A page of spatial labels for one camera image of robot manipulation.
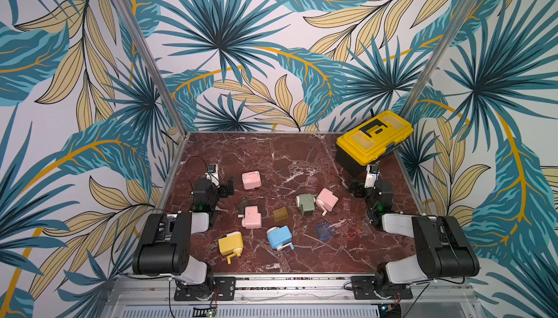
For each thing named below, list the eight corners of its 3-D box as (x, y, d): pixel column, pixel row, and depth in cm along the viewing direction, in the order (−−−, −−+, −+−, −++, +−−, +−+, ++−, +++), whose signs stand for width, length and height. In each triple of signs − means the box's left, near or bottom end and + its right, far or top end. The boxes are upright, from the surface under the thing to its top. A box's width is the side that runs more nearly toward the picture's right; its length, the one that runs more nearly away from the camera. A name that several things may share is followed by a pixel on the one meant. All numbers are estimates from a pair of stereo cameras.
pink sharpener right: (324, 216, 92) (326, 211, 88) (311, 202, 96) (312, 196, 92) (337, 205, 96) (340, 200, 91) (324, 192, 100) (326, 186, 96)
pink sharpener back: (242, 190, 100) (240, 181, 94) (244, 179, 103) (242, 170, 97) (260, 190, 100) (259, 181, 94) (261, 179, 103) (260, 171, 98)
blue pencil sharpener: (266, 250, 83) (266, 246, 79) (267, 229, 88) (267, 225, 84) (293, 250, 83) (293, 246, 79) (292, 229, 88) (293, 225, 84)
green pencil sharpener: (296, 215, 92) (297, 211, 88) (295, 198, 97) (296, 193, 93) (315, 216, 92) (316, 211, 88) (313, 198, 97) (315, 193, 93)
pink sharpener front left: (238, 229, 88) (237, 224, 84) (241, 210, 93) (239, 205, 89) (261, 229, 88) (260, 224, 84) (262, 210, 93) (261, 205, 89)
